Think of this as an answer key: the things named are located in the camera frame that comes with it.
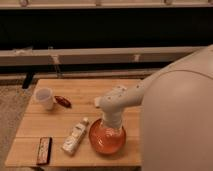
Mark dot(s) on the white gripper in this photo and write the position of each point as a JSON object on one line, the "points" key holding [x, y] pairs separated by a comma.
{"points": [[112, 121]]}

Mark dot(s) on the orange ceramic bowl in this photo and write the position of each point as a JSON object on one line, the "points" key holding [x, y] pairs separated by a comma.
{"points": [[106, 140]]}

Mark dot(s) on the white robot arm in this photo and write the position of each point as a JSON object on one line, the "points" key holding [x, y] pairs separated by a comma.
{"points": [[176, 114]]}

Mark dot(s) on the white sponge block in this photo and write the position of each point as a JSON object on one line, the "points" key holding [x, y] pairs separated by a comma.
{"points": [[97, 102]]}

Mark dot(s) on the white plastic bottle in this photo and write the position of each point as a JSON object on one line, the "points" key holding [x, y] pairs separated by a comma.
{"points": [[78, 132]]}

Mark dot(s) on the dark red snack packet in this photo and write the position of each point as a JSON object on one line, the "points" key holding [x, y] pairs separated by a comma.
{"points": [[63, 101]]}

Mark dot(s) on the wooden table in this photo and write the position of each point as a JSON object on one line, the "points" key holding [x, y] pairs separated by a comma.
{"points": [[57, 123]]}

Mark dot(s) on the white plastic cup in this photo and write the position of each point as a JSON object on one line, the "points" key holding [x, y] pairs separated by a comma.
{"points": [[44, 96]]}

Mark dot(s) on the grey horizontal rail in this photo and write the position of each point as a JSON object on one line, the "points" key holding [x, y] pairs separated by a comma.
{"points": [[93, 56]]}

